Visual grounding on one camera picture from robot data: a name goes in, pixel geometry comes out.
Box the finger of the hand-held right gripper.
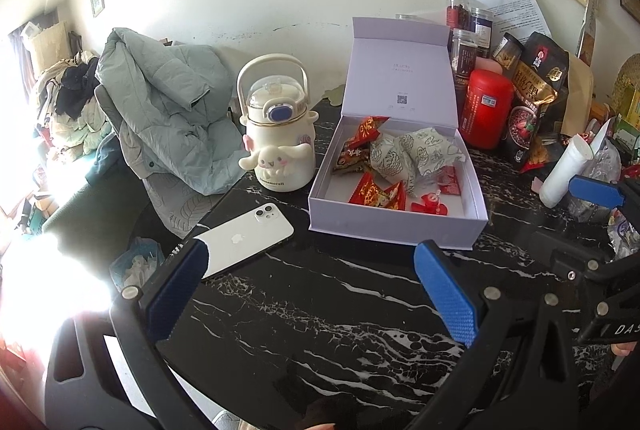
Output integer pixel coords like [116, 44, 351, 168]
[532, 230, 640, 306]
[569, 174, 640, 223]

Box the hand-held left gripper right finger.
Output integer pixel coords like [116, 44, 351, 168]
[400, 239, 593, 430]

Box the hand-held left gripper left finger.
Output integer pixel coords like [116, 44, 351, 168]
[45, 237, 236, 430]

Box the small red candy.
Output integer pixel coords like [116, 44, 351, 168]
[436, 165, 461, 196]

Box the red candy packet figure print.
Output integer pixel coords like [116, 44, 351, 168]
[348, 171, 407, 211]

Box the brown cereal sachet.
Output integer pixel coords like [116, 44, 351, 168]
[331, 145, 373, 174]

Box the red candy packet gold print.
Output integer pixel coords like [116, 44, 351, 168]
[345, 115, 391, 150]

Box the lavender gift box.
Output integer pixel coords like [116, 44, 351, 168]
[307, 16, 490, 252]

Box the clear plastic bag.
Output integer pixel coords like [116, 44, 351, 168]
[570, 137, 623, 223]

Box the blue trash bag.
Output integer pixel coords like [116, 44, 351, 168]
[109, 236, 165, 293]

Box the grey leaf-print chair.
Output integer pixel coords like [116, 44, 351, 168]
[92, 85, 226, 238]

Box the white smartphone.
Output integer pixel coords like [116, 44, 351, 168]
[192, 203, 295, 280]

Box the strawberry print packet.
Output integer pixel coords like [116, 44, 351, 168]
[505, 103, 543, 163]

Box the kraft paper bag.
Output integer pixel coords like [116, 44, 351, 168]
[560, 53, 595, 138]

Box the woven straw object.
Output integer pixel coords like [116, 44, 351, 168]
[611, 59, 640, 121]

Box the dark green sofa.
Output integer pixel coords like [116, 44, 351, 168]
[40, 155, 151, 241]

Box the black and gold oat bag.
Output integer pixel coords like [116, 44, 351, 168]
[512, 31, 570, 111]

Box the red tea canister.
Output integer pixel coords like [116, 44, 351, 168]
[460, 69, 516, 150]

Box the clear jar with yellow contents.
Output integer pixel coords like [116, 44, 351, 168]
[492, 33, 525, 76]

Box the green and white paper bag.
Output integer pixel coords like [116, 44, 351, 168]
[577, 0, 601, 64]

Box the pale green puffer jacket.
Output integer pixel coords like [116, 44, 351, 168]
[95, 28, 246, 196]

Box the white cartoon dog water bottle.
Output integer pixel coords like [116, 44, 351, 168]
[236, 54, 319, 192]

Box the clear jar with brown label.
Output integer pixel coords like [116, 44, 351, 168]
[450, 29, 478, 78]

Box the printed paper sheet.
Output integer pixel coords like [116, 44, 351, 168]
[470, 0, 551, 38]

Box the clear jar with purple label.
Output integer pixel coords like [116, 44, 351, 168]
[470, 8, 495, 46]

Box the pile of clothes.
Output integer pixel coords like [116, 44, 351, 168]
[30, 50, 113, 161]

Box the clear jar with red label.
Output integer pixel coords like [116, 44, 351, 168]
[446, 0, 473, 31]

